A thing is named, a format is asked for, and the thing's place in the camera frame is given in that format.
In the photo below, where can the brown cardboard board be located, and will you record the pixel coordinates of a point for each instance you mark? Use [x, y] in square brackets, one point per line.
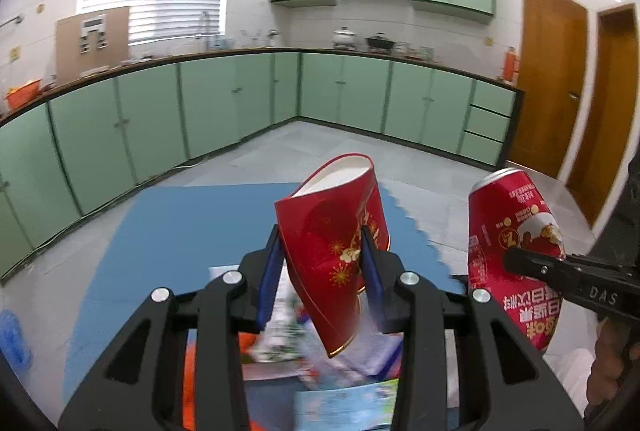
[70, 51]

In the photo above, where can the red paper cup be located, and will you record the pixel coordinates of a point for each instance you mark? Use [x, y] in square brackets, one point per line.
[320, 231]

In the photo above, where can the small clear container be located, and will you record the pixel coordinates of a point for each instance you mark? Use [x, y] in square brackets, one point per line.
[425, 54]

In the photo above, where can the metal utensil rack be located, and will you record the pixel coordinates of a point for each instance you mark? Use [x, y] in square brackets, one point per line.
[260, 39]

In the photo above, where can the red drink can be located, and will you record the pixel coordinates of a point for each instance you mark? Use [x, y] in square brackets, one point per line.
[500, 221]

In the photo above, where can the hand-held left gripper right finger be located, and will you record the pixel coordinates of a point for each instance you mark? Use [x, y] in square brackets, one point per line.
[372, 271]

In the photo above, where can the light blue printed paper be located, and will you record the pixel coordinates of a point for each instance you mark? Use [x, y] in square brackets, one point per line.
[345, 403]

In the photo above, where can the orange plastic basin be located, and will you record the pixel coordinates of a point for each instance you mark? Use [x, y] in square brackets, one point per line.
[22, 95]

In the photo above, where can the blue plastic bag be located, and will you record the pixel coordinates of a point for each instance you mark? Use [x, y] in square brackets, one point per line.
[15, 343]

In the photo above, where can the metal towel rail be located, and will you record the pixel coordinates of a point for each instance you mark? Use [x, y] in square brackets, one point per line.
[11, 21]

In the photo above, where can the person's right forearm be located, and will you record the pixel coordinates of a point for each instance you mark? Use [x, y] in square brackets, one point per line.
[572, 378]

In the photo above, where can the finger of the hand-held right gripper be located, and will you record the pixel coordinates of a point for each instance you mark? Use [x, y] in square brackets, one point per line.
[532, 263]

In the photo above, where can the black wok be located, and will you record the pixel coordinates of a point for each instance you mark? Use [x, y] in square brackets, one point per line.
[380, 43]

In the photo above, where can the metal faucet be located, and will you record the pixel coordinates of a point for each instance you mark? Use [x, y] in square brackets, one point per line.
[204, 31]

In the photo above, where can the red thermos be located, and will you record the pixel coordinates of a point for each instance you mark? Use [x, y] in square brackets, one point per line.
[510, 66]

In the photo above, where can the colourful printed paper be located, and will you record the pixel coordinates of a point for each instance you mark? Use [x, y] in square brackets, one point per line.
[280, 341]

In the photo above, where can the person's right hand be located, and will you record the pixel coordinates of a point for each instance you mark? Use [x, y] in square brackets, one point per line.
[610, 351]

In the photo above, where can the white lidded pot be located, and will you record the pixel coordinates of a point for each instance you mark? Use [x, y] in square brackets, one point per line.
[344, 38]

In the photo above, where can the green base cabinet with drawers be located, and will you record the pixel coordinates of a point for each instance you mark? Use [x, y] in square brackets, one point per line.
[360, 96]

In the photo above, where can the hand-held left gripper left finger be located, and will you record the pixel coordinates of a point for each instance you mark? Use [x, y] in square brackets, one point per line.
[270, 276]

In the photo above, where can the green base cabinet run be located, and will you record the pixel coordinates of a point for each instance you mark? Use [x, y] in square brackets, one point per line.
[150, 121]

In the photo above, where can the blue foam mat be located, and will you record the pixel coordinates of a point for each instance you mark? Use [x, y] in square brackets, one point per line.
[175, 236]

